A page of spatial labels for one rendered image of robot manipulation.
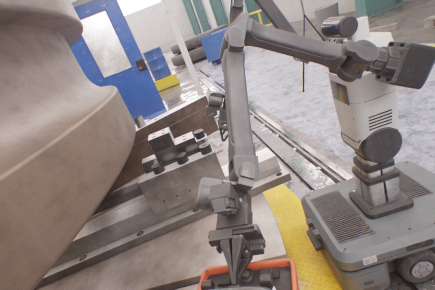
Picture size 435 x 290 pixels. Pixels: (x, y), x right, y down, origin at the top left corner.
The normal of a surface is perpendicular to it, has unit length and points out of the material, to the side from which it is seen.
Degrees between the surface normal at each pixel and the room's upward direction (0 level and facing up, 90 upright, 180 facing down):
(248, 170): 52
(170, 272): 0
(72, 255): 90
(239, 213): 13
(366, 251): 45
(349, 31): 90
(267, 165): 72
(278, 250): 0
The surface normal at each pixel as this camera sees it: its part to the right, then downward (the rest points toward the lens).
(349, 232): -0.34, -0.86
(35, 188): 0.93, -0.26
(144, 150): 0.52, 0.18
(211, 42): -0.15, 0.46
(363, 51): 0.17, -0.37
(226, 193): -0.37, -0.73
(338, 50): -0.08, -0.37
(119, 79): 0.18, 0.35
